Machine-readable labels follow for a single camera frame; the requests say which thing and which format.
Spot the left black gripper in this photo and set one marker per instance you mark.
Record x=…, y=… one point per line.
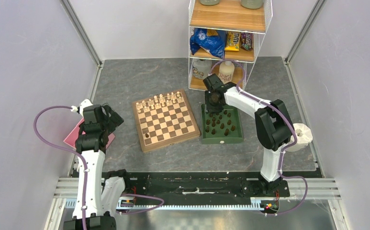
x=114, y=120

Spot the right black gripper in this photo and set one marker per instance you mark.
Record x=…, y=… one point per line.
x=218, y=109

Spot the wooden chess board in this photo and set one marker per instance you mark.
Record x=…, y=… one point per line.
x=167, y=118

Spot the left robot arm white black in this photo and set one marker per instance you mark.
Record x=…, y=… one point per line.
x=97, y=198

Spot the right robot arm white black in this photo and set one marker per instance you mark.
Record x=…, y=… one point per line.
x=273, y=125

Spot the green tray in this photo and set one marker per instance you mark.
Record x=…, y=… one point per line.
x=221, y=127

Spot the cream patterned bottle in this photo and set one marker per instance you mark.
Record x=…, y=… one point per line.
x=226, y=71

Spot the clear patterned jug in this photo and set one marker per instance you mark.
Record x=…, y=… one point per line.
x=201, y=68

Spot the pink box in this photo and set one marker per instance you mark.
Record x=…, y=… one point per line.
x=73, y=135

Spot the blue snack bag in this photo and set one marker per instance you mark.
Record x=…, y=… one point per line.
x=210, y=40

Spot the yellow candy bag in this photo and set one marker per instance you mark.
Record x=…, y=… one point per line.
x=232, y=41

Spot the brown candy bag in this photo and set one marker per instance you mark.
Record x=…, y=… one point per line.
x=247, y=42

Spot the white paper roll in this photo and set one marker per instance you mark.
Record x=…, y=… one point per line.
x=304, y=137

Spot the green glass jar left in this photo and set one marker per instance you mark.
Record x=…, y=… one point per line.
x=209, y=2

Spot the green glass jar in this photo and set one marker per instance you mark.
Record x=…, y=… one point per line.
x=252, y=4
x=209, y=2

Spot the green glass jar right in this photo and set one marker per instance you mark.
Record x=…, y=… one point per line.
x=252, y=4

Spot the wire shelf with wood boards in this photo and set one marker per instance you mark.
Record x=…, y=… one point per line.
x=242, y=32

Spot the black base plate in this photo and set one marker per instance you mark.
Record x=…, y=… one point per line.
x=244, y=184

